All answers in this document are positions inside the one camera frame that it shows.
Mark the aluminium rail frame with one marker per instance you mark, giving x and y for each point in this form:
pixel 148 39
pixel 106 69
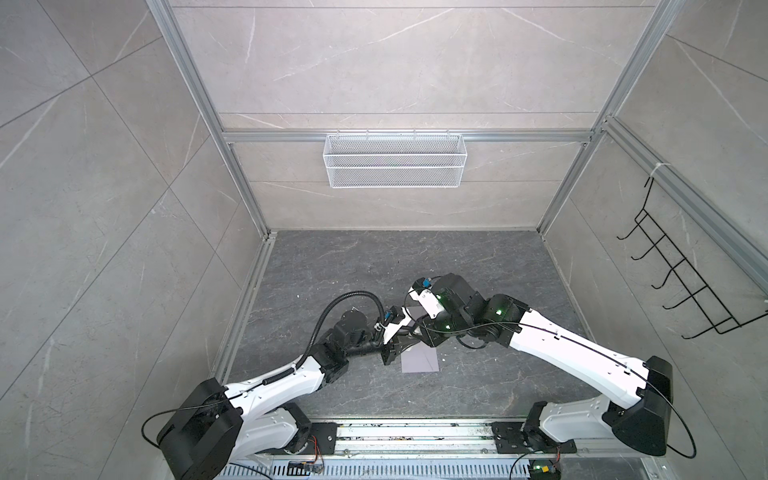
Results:
pixel 451 438

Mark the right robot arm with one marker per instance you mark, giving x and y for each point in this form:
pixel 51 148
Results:
pixel 634 401

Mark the black wire hook rack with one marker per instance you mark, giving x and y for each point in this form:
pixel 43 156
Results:
pixel 680 267

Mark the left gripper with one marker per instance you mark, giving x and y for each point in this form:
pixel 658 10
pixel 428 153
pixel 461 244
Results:
pixel 394 348

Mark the grey purple envelope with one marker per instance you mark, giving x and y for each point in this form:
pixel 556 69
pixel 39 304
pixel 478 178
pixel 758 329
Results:
pixel 420 358

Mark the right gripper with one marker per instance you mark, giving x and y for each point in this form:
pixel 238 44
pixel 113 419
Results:
pixel 426 328

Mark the white vented cable duct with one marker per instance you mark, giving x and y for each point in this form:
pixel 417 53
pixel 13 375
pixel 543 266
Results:
pixel 386 469

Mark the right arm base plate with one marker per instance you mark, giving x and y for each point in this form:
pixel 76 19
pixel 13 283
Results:
pixel 513 438

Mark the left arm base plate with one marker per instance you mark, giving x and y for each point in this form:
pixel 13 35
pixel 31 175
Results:
pixel 317 436

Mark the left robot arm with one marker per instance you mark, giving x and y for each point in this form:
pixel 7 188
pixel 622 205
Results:
pixel 219 423

